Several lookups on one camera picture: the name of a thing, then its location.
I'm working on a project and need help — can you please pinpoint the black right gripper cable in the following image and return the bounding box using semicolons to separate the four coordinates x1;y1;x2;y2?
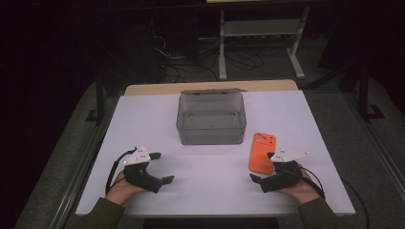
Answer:
299;165;371;229

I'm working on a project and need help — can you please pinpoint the bundle of floor cables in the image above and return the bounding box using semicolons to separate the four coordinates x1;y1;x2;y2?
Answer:
151;15;266;84

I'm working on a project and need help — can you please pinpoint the orange phone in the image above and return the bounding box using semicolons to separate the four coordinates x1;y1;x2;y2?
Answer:
248;132;277;176

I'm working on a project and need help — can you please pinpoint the person's left hand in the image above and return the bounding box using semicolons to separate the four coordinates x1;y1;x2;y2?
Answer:
104;171;151;206

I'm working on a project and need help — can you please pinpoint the grey metal stand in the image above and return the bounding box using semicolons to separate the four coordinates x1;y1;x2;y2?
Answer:
205;0;311;80

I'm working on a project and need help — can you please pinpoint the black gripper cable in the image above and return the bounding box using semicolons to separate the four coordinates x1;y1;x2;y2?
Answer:
104;148;138;195
299;165;371;229

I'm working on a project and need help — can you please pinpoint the metal frame rail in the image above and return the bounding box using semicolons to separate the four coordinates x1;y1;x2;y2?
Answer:
345;90;405;195
49;101;117;229

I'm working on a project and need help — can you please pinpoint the person's right hand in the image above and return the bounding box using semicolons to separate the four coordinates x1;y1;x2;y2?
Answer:
276;168;322;205

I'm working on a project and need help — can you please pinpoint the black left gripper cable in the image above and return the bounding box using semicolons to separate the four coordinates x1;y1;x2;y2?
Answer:
104;148;138;195

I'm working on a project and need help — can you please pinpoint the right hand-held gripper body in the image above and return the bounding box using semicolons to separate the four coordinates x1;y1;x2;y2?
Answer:
261;146;310;194

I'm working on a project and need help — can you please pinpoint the light wooden table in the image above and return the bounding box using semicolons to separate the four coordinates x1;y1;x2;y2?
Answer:
123;79;299;96

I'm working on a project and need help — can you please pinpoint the grey transparent plastic box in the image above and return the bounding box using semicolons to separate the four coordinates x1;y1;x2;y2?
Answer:
176;88;247;146

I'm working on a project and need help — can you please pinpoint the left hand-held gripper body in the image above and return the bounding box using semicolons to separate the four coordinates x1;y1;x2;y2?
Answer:
123;145;162;194

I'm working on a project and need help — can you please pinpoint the black metal post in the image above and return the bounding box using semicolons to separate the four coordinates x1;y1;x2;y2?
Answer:
85;71;107;126
356;63;386;123

